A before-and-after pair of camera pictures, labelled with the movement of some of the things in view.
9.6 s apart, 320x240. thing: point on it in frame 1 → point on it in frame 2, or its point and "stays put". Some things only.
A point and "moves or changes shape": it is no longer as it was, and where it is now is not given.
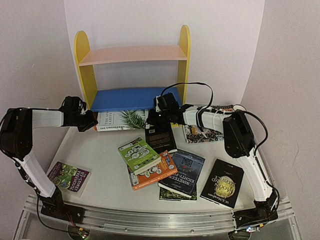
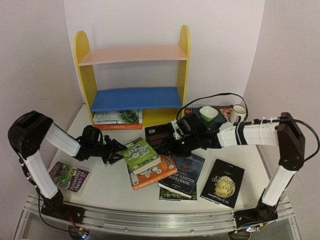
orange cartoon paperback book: (162, 170) stays put
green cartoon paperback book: (139, 155) stays put
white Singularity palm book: (120, 120) moves or changes shape
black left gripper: (91, 123) → (114, 147)
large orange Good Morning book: (96, 115) → (118, 126)
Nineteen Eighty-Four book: (189, 167) stays put
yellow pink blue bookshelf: (100, 100) stays put
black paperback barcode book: (160, 137) stays put
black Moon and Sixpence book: (221, 183) stays put
